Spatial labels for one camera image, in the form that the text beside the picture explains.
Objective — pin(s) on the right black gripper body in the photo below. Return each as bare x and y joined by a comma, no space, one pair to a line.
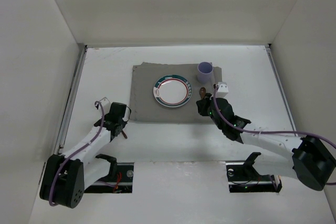
203,105

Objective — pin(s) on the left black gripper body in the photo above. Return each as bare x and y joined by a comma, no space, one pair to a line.
116,129

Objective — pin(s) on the brown wooden fork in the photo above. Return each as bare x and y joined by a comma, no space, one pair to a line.
124,134

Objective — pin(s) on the brown wooden spoon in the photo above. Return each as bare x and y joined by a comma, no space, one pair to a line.
204,94

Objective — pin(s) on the grey cloth placemat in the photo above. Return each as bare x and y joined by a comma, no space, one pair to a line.
144,106

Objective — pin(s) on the white plate green red rim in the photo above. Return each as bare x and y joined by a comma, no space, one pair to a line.
172,91

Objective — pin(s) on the lavender plastic cup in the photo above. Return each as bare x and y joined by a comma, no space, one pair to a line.
205,72

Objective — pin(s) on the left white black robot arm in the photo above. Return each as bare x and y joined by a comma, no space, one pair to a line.
83,168

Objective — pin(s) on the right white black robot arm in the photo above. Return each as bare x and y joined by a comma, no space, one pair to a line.
306,157

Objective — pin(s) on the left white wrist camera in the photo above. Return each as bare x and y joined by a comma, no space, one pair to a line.
104,102

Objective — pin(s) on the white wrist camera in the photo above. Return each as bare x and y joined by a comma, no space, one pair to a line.
104,102
221,89

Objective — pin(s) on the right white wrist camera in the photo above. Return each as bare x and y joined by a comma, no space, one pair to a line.
221,89

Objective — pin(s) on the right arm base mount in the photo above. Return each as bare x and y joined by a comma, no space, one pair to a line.
243,178

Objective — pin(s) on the left metal table rail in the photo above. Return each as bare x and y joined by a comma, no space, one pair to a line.
66,117

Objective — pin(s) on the metal table rail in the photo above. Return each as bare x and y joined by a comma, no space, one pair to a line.
66,117
275,71

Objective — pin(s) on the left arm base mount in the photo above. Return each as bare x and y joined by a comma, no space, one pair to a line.
120,183

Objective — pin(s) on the right metal table rail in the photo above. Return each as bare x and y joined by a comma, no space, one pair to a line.
275,71

